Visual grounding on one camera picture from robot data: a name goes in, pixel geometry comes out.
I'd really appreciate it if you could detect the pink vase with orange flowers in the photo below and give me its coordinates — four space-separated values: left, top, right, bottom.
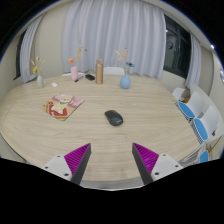
67 45 88 82

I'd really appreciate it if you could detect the narrow white curtain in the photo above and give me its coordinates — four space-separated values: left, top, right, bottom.
184 33 203 89
19 13 46 84

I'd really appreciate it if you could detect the wide white curtain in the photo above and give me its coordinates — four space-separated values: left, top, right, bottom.
62 0 167 79

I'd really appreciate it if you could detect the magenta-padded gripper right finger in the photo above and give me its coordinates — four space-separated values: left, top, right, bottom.
131 142 184 185

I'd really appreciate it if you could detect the blue vase with dried flowers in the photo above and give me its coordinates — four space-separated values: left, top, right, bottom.
114 47 135 90

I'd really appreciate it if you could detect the group of white blue chairs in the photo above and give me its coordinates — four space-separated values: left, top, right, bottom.
171 87 224 164

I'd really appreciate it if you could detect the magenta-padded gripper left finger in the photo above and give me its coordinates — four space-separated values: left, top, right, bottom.
41 142 92 186

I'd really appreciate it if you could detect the bronze metal drink bottle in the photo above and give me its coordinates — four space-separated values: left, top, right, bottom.
95 58 104 85

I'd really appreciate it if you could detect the black computer mouse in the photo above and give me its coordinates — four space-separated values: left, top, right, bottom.
104 109 124 127

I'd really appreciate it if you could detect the narrow dark window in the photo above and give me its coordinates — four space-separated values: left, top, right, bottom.
13 29 27 81

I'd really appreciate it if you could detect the green vase with yellow flowers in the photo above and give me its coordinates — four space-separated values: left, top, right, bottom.
30 56 46 89

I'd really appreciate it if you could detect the large dark window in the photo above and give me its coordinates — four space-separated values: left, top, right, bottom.
163 14 193 79

